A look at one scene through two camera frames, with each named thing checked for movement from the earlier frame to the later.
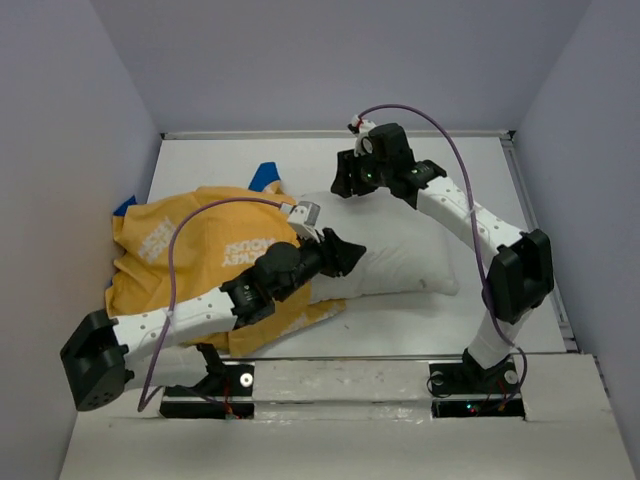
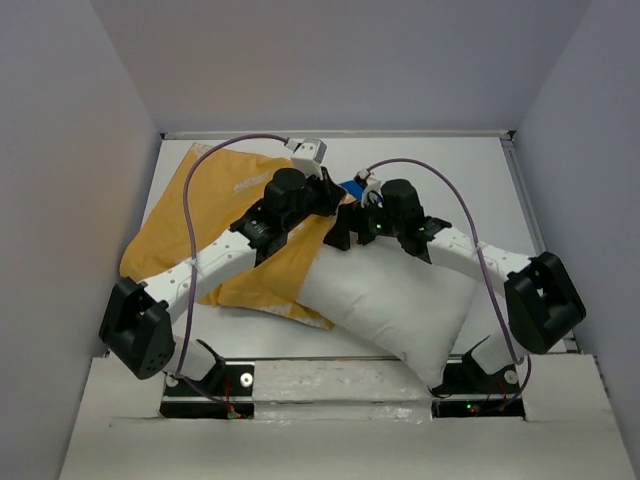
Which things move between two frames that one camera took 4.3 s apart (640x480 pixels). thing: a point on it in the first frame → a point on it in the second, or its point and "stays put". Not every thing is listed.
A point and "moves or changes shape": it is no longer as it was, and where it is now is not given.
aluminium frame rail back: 327,135 stays put
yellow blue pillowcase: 172,247 moves or changes shape
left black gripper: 341,258 → 330,194
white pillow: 407,250 moves or changes shape
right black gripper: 347,164 → 350,219
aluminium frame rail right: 532,218 stays put
